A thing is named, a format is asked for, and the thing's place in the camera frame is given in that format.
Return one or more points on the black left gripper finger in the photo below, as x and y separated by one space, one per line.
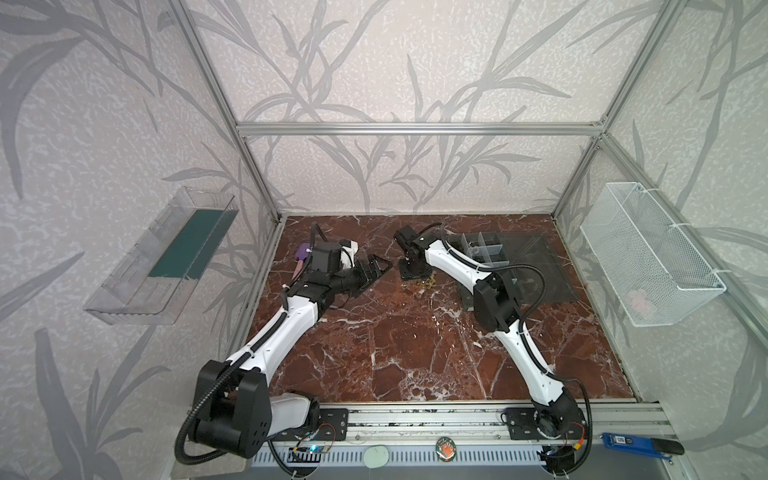
361 285
378 266

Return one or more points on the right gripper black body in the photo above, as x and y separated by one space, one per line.
411 264

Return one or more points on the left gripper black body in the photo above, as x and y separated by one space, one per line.
363 270

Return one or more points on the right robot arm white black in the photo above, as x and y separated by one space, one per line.
497 310

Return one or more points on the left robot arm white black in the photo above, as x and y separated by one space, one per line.
233 411

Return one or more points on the purple pink spatula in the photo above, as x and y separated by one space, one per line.
302 255

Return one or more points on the round red sticker button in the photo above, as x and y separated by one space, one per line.
445 449

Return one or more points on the blue black handheld tool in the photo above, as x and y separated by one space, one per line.
649 447

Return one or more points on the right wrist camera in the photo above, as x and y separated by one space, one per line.
409 241

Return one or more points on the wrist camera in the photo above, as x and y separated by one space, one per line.
409 241
333 257

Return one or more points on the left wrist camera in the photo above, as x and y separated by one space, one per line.
333 257

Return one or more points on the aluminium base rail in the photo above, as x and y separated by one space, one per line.
485 434

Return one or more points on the clear wall tray green mat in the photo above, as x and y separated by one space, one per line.
154 281

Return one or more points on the white wire mesh basket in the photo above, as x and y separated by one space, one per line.
658 275

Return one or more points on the aluminium frame post left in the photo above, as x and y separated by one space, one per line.
184 19

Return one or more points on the aluminium frame post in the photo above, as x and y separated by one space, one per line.
184 19
669 12

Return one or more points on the aluminium frame post right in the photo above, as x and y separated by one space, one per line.
669 12

